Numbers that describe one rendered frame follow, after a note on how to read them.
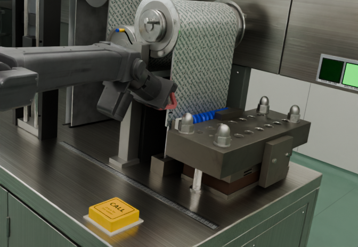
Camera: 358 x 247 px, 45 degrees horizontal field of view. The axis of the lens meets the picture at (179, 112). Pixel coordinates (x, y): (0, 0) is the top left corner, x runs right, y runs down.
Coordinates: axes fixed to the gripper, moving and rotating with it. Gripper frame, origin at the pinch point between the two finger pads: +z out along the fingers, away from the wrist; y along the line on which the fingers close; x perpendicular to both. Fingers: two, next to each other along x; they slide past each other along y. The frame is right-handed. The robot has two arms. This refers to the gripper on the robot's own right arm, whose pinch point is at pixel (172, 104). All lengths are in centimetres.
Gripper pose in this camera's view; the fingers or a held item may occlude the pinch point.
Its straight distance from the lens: 103.1
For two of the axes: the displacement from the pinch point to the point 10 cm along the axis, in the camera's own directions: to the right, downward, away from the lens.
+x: 4.3, -8.9, 1.3
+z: 5.2, 3.6, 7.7
